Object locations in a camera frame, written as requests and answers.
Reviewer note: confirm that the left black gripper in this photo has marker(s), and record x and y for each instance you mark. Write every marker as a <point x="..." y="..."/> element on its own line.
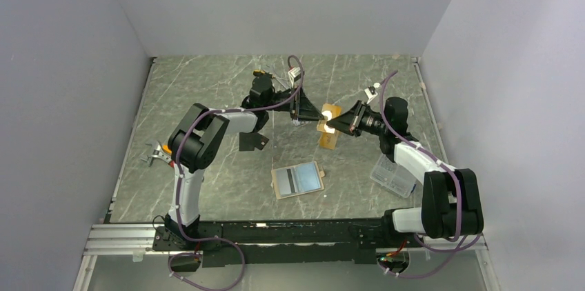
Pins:
<point x="304" y="109"/>

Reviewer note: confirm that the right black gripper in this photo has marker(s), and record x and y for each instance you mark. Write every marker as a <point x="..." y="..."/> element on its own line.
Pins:
<point x="351" y="121"/>

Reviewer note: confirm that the orange credit card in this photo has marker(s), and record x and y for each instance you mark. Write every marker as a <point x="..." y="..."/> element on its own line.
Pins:
<point x="329" y="112"/>
<point x="329" y="140"/>

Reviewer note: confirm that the black credit card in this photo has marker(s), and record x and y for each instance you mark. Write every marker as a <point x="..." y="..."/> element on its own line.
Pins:
<point x="249" y="142"/>

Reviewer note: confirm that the blue credit card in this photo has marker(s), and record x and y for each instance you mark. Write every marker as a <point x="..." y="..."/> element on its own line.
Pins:
<point x="307" y="177"/>

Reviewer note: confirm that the beige leather card holder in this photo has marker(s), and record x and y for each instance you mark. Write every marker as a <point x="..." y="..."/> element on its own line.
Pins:
<point x="274" y="186"/>

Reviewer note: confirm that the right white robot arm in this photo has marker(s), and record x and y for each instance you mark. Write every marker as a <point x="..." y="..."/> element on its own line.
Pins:
<point x="451" y="205"/>

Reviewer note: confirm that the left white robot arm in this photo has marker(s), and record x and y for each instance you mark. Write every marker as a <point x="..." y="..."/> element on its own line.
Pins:
<point x="195" y="142"/>

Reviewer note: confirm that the clear plastic screw box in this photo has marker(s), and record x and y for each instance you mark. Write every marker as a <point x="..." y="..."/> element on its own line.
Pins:
<point x="393" y="177"/>

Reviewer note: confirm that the red adjustable wrench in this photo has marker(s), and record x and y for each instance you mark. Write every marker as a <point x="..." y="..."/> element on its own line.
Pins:
<point x="156" y="151"/>

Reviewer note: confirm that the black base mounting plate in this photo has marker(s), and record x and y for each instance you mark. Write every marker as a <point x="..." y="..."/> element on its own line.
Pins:
<point x="220" y="243"/>

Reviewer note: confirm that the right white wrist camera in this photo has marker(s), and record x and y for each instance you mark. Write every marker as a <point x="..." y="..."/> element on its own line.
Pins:
<point x="372" y="92"/>

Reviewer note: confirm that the aluminium frame rail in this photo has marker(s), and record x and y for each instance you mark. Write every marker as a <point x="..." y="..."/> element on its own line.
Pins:
<point x="138" y="240"/>

